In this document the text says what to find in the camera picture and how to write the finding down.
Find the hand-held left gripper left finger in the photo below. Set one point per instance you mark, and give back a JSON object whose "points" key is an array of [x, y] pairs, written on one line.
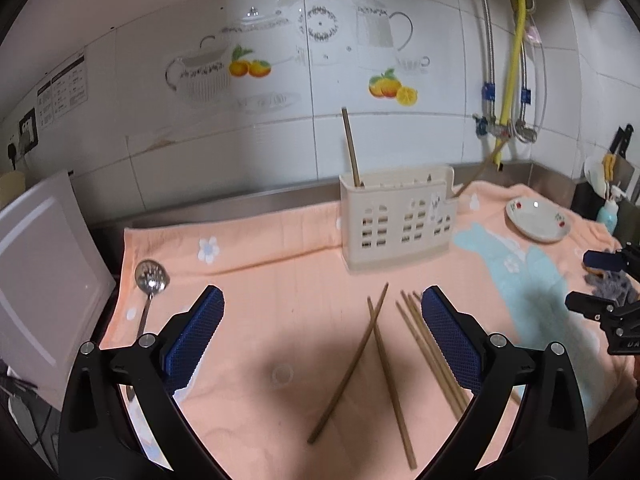
{"points": [[197, 330]]}

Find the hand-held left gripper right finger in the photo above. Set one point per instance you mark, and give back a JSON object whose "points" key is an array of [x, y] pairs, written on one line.
{"points": [[447, 340]]}

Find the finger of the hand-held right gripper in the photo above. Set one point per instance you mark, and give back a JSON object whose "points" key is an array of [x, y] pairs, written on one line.
{"points": [[585, 304], [602, 260]]}

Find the cream plastic utensil holder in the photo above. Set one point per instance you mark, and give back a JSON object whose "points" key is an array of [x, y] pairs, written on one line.
{"points": [[400, 245]]}

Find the grey blue cloth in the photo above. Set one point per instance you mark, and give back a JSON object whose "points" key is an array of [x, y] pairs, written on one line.
{"points": [[612, 285]]}

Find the light blue bottle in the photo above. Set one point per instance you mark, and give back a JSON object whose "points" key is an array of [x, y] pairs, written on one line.
{"points": [[607, 215]]}

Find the dark knife block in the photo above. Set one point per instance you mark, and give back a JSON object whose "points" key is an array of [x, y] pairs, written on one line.
{"points": [[585, 195]]}

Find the steel slotted spoon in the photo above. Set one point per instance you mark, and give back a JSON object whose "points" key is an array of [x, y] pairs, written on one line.
{"points": [[150, 277]]}

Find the white floral plate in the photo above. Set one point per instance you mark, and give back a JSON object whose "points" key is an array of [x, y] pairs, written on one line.
{"points": [[537, 220]]}

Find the peach printed towel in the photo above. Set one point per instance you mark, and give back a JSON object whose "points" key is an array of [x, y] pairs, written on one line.
{"points": [[280, 310]]}

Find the metal water valve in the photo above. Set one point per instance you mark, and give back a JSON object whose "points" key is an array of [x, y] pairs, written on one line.
{"points": [[526, 133], [482, 125]]}

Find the white plastic cutting board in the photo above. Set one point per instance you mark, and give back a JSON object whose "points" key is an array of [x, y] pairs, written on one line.
{"points": [[45, 285]]}

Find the clear plastic tube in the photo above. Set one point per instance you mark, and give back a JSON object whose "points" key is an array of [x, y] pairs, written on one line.
{"points": [[544, 85]]}

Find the black wall plug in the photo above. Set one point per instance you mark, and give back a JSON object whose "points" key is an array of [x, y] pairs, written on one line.
{"points": [[12, 152]]}

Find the black wall outlet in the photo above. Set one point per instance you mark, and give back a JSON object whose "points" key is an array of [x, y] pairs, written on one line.
{"points": [[28, 127]]}

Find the wall notice sticker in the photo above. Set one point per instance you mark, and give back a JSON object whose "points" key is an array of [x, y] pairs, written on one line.
{"points": [[62, 90]]}

